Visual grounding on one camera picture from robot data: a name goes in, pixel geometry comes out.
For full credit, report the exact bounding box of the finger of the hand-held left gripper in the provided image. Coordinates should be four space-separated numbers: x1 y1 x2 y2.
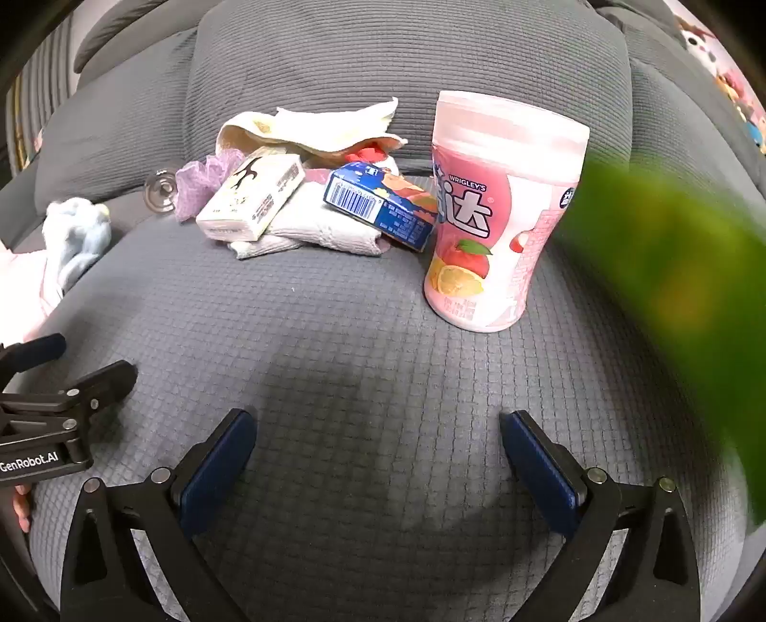
0 333 68 373
70 360 140 421

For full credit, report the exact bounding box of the red and white sock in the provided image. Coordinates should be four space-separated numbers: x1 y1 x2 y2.
344 140 399 177

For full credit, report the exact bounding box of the pink gum bottle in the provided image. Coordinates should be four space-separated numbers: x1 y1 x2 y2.
424 89 590 334

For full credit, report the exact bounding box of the white box with black figure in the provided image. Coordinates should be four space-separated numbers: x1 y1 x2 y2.
195 152 306 242

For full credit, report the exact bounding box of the cream towel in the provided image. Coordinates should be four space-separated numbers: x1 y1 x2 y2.
215 97 408 171

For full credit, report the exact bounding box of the grey sofa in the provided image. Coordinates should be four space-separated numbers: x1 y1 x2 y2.
0 0 766 622

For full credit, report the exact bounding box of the green box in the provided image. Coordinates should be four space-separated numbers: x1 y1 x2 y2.
551 144 766 521

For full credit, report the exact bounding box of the person's left hand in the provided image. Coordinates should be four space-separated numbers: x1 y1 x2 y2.
13 483 33 534

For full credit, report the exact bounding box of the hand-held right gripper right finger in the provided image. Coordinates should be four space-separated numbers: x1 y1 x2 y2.
499 410 701 622

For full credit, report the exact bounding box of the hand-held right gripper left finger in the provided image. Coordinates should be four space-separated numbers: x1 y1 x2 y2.
60 407 259 622

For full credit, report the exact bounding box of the ribbed grey panel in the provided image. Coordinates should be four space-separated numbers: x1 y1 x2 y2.
6 54 79 174

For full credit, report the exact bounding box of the pale pink printed cloth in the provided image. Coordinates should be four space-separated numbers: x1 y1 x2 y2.
0 239 64 348

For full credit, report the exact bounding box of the white waffle towel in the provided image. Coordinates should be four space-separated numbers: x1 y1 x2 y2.
230 179 390 261

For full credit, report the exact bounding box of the blue snack box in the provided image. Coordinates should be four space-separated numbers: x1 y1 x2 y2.
323 161 440 252

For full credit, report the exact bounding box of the purple mesh scrunchie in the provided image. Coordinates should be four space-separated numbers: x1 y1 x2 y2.
173 149 246 223

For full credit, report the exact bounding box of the clear glass jar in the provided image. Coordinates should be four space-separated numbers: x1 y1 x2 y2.
142 168 179 213

